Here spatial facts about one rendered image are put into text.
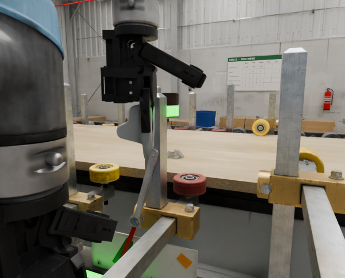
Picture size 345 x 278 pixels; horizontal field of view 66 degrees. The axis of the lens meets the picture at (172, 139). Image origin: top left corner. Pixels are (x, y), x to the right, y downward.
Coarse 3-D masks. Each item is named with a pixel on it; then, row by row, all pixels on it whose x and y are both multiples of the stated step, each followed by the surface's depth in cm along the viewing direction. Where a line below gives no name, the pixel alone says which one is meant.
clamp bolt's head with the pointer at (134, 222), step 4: (132, 220) 55; (136, 220) 54; (132, 224) 55; (136, 224) 55; (132, 228) 57; (136, 228) 57; (132, 232) 57; (128, 236) 58; (132, 236) 57; (128, 240) 58; (128, 244) 58; (124, 248) 59; (124, 252) 59; (120, 256) 59
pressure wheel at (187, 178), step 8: (176, 176) 65; (184, 176) 66; (192, 176) 64; (200, 176) 65; (176, 184) 62; (184, 184) 61; (192, 184) 61; (200, 184) 61; (176, 192) 63; (184, 192) 61; (192, 192) 61; (200, 192) 62
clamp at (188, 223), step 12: (144, 204) 58; (168, 204) 57; (180, 204) 57; (144, 216) 56; (156, 216) 55; (168, 216) 54; (180, 216) 53; (192, 216) 52; (144, 228) 56; (180, 228) 53; (192, 228) 52
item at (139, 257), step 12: (192, 204) 62; (156, 228) 49; (168, 228) 50; (144, 240) 45; (156, 240) 45; (168, 240) 50; (132, 252) 42; (144, 252) 42; (156, 252) 45; (120, 264) 39; (132, 264) 39; (144, 264) 41; (108, 276) 36; (120, 276) 36; (132, 276) 38
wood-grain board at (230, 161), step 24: (96, 144) 110; (120, 144) 110; (168, 144) 110; (192, 144) 110; (216, 144) 110; (240, 144) 110; (264, 144) 110; (312, 144) 110; (336, 144) 110; (120, 168) 77; (144, 168) 74; (168, 168) 74; (192, 168) 74; (216, 168) 74; (240, 168) 74; (264, 168) 74; (336, 168) 74
